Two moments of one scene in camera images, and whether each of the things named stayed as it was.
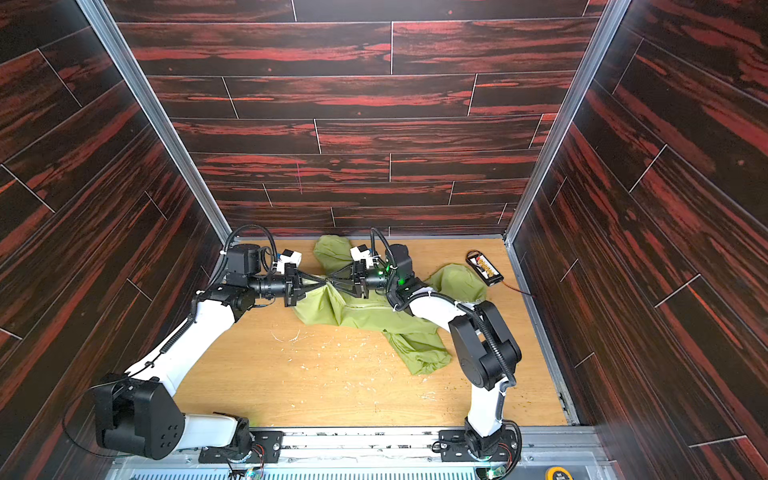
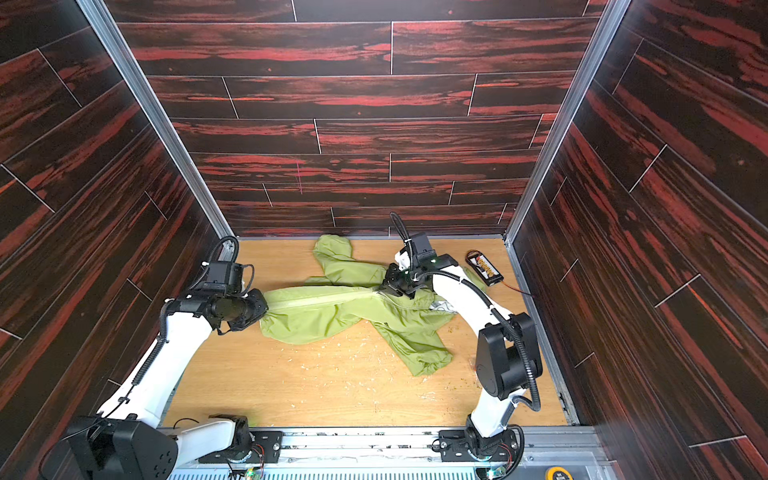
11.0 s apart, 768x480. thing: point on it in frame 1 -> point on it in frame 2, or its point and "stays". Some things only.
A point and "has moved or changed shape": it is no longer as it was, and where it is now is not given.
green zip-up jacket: (421, 344) has moved or changed shape
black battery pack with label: (484, 268) stays
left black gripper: (291, 287) -> (252, 308)
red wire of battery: (517, 289) stays
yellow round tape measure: (558, 473) stays
